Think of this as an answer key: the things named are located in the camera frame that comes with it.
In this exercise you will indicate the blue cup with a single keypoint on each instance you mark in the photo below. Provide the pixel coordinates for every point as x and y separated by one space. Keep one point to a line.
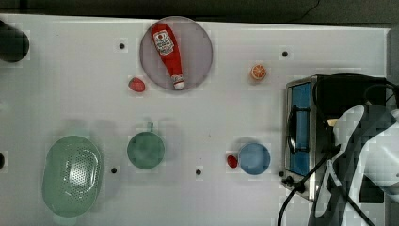
254 158

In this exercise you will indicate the yellow plush peeled banana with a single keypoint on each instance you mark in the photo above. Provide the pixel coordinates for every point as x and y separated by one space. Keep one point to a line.
332 122

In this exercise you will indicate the red plush strawberry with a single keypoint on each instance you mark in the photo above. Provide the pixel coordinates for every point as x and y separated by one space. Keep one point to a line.
136 84

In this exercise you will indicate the small red tomato toy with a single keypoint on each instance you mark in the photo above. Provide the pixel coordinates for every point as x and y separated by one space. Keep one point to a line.
232 161

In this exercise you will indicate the grey round plate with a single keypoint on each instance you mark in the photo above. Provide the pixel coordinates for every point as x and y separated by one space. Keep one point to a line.
196 52

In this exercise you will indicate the red plush ketchup bottle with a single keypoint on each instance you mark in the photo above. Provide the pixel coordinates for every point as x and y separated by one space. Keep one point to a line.
168 49

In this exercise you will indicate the orange slice toy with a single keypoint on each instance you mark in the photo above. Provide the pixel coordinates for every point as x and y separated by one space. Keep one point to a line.
258 72

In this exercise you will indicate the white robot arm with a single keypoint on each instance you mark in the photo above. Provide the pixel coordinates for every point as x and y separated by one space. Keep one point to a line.
367 140

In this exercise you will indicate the green perforated colander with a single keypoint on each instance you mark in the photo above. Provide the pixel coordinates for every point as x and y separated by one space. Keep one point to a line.
72 176

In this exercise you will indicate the black cylinder top left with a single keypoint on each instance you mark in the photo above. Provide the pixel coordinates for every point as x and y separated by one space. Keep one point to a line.
14 44

